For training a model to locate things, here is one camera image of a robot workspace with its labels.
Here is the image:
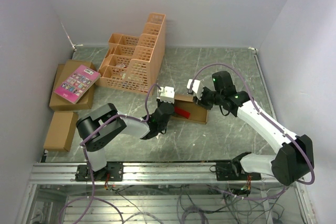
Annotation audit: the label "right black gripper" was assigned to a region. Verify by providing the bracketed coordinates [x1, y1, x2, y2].
[193, 86, 224, 110]

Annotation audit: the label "brown cardboard box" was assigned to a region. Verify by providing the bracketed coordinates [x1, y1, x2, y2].
[171, 93, 208, 124]

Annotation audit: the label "red small object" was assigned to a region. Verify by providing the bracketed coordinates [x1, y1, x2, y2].
[174, 107, 191, 119]

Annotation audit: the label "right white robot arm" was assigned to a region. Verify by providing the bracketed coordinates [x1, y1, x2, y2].
[187, 71, 314, 186]

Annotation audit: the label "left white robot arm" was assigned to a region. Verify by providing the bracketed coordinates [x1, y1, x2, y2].
[75, 102, 174, 182]

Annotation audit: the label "small closed cardboard box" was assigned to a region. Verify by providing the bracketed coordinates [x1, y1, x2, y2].
[44, 111, 78, 152]

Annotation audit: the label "large closed cardboard box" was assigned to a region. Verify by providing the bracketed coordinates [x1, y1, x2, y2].
[49, 60, 98, 111]

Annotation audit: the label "orange plastic organizer rack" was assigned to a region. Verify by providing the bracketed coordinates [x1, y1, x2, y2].
[96, 13, 166, 94]

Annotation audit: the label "pink book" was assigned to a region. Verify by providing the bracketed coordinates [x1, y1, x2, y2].
[54, 65, 101, 104]

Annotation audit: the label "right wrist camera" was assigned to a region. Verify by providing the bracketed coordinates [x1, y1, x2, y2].
[186, 79, 204, 100]

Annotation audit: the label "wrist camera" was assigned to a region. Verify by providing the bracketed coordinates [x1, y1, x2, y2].
[186, 79, 204, 100]
[157, 86, 175, 104]

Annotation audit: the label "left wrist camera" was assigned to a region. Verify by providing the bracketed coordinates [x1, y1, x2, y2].
[157, 86, 175, 104]

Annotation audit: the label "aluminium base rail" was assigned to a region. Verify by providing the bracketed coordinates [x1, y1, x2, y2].
[28, 161, 305, 185]

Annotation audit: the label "tangled floor cables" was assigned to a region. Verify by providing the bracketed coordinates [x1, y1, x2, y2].
[60, 182, 289, 224]

